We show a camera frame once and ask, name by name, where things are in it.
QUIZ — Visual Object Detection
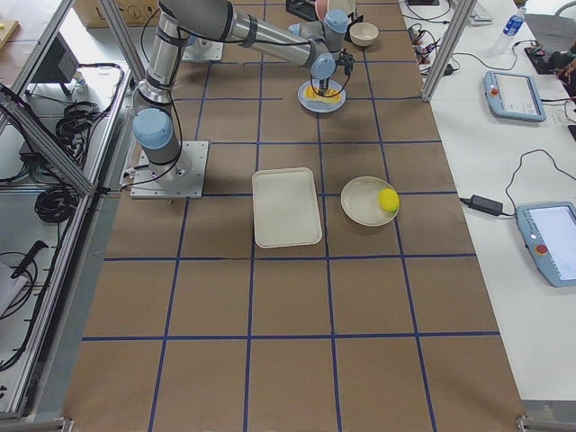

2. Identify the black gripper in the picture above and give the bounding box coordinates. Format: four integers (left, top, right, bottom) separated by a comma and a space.
319, 78, 329, 93

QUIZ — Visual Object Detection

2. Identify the blue plate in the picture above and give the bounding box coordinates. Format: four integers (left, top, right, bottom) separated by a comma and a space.
297, 79, 347, 113

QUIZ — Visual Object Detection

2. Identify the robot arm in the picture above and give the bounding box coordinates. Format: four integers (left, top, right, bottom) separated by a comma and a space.
134, 1, 354, 173

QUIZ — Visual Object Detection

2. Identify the black plate rack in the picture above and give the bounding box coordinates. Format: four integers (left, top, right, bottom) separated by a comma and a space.
285, 0, 364, 25

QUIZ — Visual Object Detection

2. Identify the pink plate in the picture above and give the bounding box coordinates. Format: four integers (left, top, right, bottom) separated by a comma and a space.
314, 0, 329, 21

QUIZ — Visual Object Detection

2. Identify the cream plate in rack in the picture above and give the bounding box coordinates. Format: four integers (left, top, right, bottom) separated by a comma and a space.
327, 0, 356, 15

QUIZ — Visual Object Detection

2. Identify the cream plate with lemon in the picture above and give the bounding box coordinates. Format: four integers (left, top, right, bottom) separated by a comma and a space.
340, 176, 400, 227

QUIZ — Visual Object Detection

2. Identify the cream bowl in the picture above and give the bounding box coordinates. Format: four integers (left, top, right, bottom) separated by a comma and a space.
349, 22, 380, 48

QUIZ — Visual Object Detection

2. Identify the white rectangular tray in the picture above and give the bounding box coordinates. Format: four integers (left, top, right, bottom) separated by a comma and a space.
252, 167, 322, 248

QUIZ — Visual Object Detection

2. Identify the yellow lemon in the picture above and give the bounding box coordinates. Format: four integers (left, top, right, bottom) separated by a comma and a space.
377, 188, 400, 213

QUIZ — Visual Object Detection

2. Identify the far teach pendant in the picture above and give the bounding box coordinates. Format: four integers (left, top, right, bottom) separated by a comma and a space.
482, 70, 546, 122

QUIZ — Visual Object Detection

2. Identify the teach pendant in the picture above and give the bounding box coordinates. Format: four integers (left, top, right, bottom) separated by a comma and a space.
516, 202, 575, 288
482, 70, 546, 122

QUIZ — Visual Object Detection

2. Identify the black power adapter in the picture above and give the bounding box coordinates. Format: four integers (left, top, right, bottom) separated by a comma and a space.
469, 194, 503, 216

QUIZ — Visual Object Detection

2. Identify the water bottle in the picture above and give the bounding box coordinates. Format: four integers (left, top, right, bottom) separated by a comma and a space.
502, 6, 527, 38

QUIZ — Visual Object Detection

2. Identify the near teach pendant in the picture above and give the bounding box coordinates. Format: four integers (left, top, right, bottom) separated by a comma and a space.
516, 202, 575, 288

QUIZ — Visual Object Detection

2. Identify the aluminium frame post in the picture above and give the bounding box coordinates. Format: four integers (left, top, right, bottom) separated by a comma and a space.
421, 0, 475, 102

